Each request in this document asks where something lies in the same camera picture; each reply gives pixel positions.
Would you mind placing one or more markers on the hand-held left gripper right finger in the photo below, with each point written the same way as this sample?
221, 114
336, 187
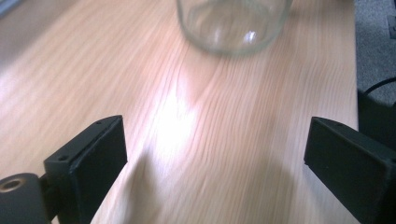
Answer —
351, 165

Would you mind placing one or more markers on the black box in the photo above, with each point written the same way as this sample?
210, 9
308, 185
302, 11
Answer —
378, 124

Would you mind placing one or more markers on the clear glass jar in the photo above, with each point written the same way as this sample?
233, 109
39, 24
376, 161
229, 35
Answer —
233, 28

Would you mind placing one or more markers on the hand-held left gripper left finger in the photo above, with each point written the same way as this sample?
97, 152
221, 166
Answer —
93, 161

